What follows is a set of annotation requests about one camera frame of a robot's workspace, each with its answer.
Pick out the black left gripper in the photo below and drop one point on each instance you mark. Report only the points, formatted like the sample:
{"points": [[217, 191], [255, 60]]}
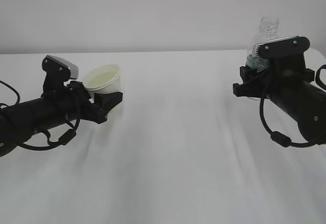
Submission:
{"points": [[83, 109]]}

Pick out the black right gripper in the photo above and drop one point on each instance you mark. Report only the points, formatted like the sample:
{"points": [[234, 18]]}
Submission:
{"points": [[253, 82]]}

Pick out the white paper cup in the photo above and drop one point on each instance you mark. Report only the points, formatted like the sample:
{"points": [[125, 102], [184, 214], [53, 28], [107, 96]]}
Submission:
{"points": [[103, 80]]}

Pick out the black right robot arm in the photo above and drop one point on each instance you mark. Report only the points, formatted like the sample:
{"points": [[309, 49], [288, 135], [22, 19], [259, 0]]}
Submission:
{"points": [[296, 90]]}

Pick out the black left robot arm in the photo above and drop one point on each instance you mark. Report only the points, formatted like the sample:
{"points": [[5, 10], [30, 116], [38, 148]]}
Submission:
{"points": [[53, 119]]}

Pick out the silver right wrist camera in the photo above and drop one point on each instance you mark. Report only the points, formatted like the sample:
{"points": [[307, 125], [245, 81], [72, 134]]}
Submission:
{"points": [[281, 47]]}

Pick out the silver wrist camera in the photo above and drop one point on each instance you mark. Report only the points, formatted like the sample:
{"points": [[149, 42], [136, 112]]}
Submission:
{"points": [[281, 47], [58, 68]]}

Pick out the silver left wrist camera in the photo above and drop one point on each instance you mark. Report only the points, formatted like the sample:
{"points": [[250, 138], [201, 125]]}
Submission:
{"points": [[58, 68]]}

